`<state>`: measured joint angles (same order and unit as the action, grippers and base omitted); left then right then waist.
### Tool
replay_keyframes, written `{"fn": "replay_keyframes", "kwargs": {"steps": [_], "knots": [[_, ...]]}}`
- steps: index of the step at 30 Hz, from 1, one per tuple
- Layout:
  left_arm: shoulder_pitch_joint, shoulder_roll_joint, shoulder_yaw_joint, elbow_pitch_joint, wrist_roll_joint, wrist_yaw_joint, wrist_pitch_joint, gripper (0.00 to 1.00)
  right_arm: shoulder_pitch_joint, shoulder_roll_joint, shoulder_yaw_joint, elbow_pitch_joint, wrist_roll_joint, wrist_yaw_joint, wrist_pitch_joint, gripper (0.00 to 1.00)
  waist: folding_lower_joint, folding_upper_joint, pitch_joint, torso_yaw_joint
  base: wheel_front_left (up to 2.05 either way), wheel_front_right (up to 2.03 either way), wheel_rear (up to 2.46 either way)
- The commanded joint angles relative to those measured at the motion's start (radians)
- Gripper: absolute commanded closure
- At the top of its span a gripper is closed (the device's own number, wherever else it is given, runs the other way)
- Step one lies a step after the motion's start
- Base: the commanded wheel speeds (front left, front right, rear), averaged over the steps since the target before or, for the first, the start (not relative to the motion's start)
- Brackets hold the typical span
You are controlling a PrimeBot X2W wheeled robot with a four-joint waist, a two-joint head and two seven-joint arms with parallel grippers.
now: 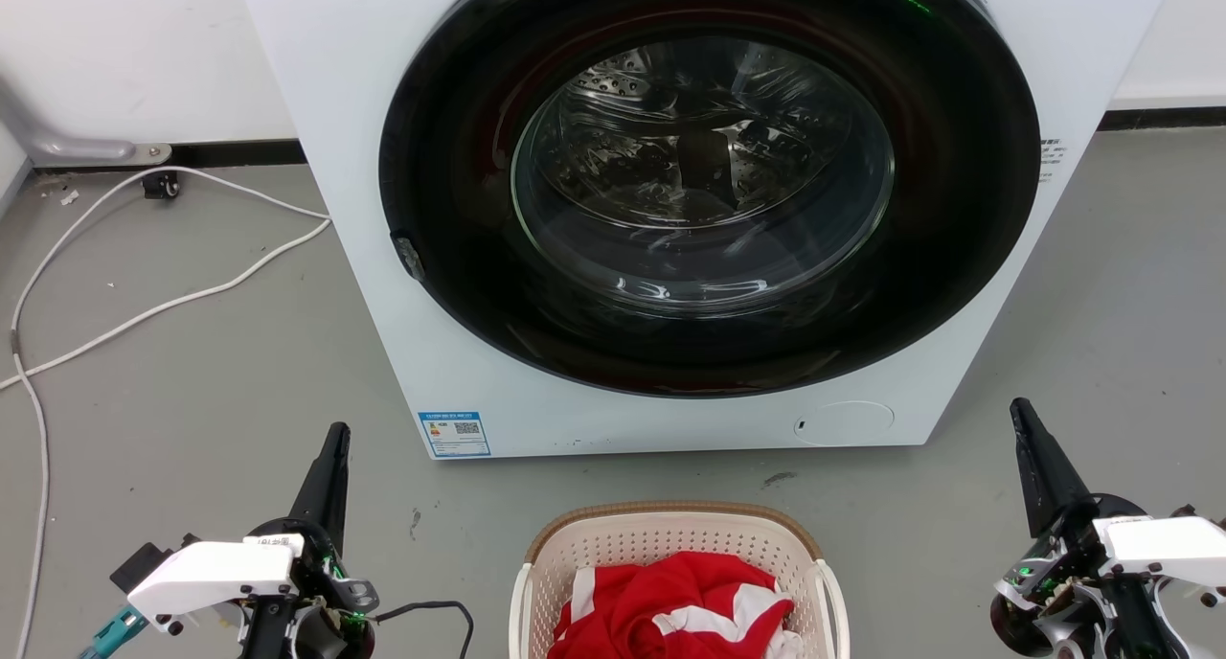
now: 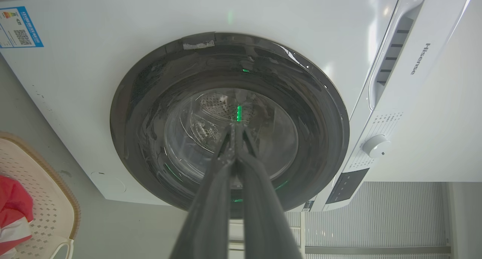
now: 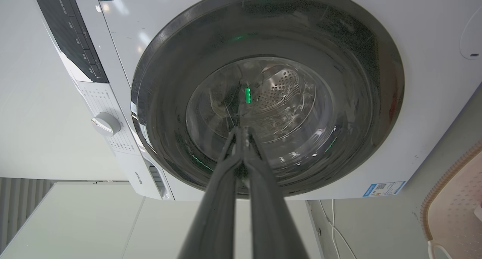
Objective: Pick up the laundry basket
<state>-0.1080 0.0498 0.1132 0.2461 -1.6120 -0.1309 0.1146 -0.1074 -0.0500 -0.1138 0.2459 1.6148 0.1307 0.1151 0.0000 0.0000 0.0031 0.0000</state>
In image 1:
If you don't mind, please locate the blue energy label sticker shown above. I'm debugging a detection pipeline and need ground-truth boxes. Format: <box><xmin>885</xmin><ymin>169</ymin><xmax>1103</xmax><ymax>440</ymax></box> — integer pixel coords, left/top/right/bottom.
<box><xmin>419</xmin><ymin>411</ymin><xmax>492</xmax><ymax>459</ymax></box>

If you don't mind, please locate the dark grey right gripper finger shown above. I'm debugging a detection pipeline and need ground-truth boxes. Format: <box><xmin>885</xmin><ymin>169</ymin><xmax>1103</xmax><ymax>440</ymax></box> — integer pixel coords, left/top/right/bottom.
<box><xmin>1010</xmin><ymin>398</ymin><xmax>1094</xmax><ymax>538</ymax></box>

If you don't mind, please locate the black round washer door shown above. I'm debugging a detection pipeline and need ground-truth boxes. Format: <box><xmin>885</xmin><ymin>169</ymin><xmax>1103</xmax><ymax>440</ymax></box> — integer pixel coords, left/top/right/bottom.
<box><xmin>378</xmin><ymin>0</ymin><xmax>1042</xmax><ymax>398</ymax></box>

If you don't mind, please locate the white floor cable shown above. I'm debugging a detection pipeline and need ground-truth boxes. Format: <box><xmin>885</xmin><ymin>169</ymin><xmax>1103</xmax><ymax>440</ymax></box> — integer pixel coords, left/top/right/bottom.
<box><xmin>0</xmin><ymin>216</ymin><xmax>333</xmax><ymax>393</ymax></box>

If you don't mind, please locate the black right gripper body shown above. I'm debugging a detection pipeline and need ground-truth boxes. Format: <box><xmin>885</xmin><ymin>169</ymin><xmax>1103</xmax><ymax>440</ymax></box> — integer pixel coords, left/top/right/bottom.
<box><xmin>990</xmin><ymin>493</ymin><xmax>1198</xmax><ymax>659</ymax></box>

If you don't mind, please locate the cream plastic laundry basket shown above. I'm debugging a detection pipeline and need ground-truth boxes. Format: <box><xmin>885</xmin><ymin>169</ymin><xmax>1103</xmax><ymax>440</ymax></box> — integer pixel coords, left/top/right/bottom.
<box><xmin>508</xmin><ymin>501</ymin><xmax>851</xmax><ymax>659</ymax></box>

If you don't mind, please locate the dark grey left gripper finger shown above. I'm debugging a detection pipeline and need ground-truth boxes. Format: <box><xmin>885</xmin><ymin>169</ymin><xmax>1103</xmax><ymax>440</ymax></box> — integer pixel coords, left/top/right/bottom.
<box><xmin>286</xmin><ymin>422</ymin><xmax>352</xmax><ymax>557</ymax></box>

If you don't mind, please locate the teal cable connector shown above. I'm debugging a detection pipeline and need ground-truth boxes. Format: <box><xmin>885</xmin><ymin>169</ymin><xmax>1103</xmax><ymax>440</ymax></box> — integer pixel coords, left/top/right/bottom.
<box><xmin>79</xmin><ymin>605</ymin><xmax>150</xmax><ymax>659</ymax></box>

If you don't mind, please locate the red and white garment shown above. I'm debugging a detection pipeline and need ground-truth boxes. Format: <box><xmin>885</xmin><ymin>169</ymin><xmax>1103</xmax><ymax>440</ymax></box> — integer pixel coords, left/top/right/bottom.
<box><xmin>548</xmin><ymin>551</ymin><xmax>806</xmax><ymax>659</ymax></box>

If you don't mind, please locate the white front-load washing machine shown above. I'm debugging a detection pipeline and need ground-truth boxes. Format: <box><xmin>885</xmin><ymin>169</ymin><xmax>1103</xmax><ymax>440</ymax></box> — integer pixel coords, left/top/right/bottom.
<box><xmin>235</xmin><ymin>0</ymin><xmax>1179</xmax><ymax>461</ymax></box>

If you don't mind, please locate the long white looping cable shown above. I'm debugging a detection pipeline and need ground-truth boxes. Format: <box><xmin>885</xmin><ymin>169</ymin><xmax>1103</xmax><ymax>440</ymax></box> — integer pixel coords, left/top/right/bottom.
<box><xmin>8</xmin><ymin>166</ymin><xmax>332</xmax><ymax>659</ymax></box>

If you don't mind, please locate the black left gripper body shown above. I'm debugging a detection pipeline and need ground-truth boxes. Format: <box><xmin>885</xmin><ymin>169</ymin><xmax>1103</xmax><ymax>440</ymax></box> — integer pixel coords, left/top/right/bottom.
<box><xmin>239</xmin><ymin>517</ymin><xmax>380</xmax><ymax>659</ymax></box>

